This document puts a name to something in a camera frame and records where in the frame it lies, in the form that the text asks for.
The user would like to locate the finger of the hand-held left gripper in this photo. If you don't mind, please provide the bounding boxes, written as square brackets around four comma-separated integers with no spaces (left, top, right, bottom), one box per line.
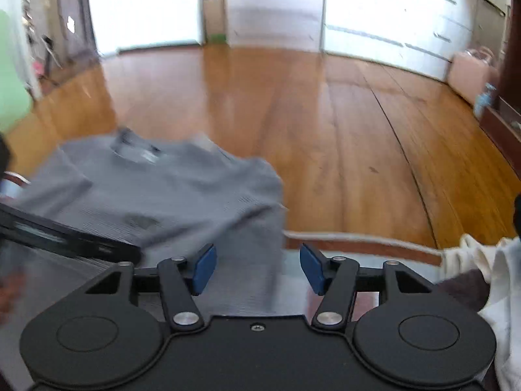
[81,230,142,262]

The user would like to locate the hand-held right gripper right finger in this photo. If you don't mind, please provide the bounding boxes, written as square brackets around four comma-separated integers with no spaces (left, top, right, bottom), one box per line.
[299,243,432,332]

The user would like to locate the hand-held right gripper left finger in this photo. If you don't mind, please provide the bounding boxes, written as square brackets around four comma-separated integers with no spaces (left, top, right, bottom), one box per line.
[85,243,218,332]

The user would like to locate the grey t-shirt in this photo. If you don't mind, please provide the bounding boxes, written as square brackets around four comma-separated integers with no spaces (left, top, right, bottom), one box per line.
[0,128,286,318]

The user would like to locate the stack of folded clothes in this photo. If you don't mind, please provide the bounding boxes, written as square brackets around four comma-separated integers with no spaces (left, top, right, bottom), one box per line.
[440,232,521,391]

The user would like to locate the checkered rug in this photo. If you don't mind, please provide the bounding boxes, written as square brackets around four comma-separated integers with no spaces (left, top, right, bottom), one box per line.
[281,230,448,318]

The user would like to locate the green panel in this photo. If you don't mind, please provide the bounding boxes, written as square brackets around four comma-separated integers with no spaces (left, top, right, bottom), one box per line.
[0,8,35,131]

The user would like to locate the brown folded garment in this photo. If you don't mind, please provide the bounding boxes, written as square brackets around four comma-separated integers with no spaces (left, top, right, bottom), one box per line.
[431,269,489,314]

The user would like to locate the brown wooden door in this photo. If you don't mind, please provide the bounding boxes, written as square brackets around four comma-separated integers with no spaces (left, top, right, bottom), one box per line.
[55,0,98,64]

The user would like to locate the dark wooden shelf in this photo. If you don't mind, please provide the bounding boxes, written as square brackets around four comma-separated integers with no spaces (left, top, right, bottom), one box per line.
[480,0,521,155]

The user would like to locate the blue bottle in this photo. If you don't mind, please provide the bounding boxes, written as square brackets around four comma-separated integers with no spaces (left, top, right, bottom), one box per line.
[473,82,498,118]

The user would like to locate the pink bag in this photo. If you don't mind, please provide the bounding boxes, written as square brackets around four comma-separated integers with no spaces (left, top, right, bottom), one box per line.
[447,47,501,104]

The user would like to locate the cardboard box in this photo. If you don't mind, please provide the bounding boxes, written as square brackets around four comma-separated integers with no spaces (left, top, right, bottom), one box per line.
[202,0,228,43]

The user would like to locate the white drawer unit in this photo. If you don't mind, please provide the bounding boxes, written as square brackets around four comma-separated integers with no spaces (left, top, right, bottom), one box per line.
[323,0,481,83]

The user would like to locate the white wardrobe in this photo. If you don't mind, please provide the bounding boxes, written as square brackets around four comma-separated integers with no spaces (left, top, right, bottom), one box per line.
[226,0,326,54]

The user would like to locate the white post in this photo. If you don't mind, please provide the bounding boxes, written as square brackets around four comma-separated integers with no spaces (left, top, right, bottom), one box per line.
[8,0,43,102]

